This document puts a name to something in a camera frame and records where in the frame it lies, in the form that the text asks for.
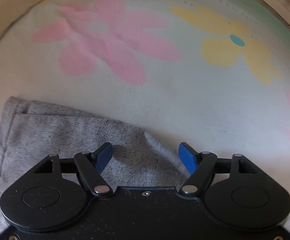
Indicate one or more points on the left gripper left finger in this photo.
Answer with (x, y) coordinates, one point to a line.
(87, 166)

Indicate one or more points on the floral bed blanket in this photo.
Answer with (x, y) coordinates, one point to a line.
(206, 72)

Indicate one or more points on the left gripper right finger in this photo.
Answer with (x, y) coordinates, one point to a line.
(203, 166)

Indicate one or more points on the grey speckled pants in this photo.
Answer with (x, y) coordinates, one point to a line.
(31, 130)

